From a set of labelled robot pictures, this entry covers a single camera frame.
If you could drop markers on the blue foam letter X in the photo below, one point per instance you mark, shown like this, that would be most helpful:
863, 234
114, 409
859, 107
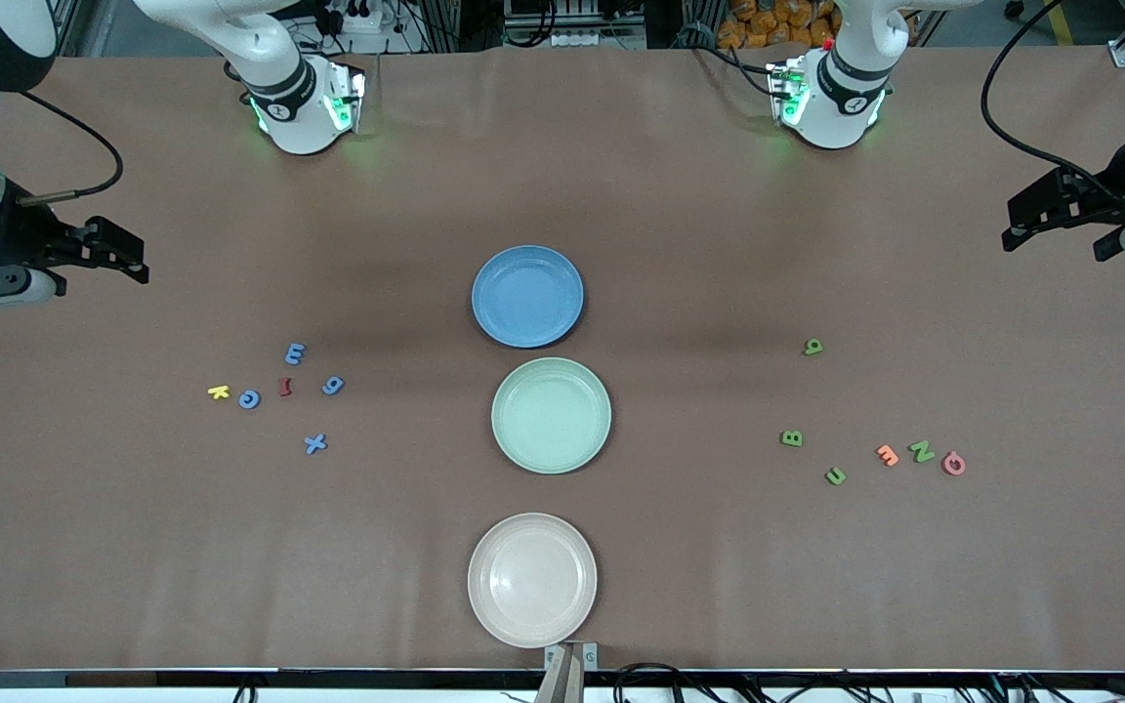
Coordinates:
315, 443

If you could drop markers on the blue plate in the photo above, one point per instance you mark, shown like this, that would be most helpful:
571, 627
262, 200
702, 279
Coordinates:
527, 296

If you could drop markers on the green foam letter B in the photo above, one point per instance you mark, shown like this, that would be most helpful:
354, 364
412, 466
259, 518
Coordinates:
792, 438

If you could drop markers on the blue foam letter E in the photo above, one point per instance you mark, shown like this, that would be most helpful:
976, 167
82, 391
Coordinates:
294, 353

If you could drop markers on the green foam letter N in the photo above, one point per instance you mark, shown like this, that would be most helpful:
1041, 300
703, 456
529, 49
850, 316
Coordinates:
921, 451

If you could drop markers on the brown table cover sheet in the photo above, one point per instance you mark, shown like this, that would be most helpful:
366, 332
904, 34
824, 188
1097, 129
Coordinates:
719, 547

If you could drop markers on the blue foam digit nine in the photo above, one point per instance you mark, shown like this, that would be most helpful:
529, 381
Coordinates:
332, 386

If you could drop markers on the green plate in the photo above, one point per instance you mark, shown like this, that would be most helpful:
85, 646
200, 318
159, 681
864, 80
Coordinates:
551, 415

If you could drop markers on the pink foam letter Q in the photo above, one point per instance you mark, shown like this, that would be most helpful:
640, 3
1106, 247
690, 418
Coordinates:
945, 465

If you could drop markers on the blue foam letter G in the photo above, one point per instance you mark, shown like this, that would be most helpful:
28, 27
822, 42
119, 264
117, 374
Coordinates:
242, 399

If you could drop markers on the tan post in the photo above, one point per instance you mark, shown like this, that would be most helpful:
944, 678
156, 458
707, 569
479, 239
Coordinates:
558, 685

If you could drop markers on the silver table edge rail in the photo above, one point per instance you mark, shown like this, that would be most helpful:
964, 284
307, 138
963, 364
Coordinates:
230, 679

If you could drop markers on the beige plate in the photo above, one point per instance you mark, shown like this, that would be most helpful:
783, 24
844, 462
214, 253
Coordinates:
532, 580

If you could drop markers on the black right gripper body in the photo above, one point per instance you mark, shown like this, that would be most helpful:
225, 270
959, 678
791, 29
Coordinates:
23, 237

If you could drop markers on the white power strip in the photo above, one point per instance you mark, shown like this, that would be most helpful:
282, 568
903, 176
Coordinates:
582, 39
362, 18

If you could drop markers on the grey metal edge bracket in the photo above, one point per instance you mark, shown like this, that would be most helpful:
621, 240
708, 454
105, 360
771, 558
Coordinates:
570, 656

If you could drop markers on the bag of orange packets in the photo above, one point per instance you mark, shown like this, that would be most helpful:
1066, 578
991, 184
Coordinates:
768, 24

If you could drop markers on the yellow foam letter K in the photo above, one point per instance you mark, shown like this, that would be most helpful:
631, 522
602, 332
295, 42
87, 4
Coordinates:
219, 392

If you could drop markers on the orange foam letter E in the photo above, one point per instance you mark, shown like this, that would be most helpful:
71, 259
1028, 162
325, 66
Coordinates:
887, 454

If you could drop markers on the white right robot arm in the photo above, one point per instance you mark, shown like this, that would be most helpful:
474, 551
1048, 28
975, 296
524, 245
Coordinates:
294, 107

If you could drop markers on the green foam letter U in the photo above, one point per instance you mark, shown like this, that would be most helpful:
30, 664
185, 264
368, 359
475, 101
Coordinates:
830, 475

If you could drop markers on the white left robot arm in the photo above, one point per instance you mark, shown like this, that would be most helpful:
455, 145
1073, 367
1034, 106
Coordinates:
846, 107

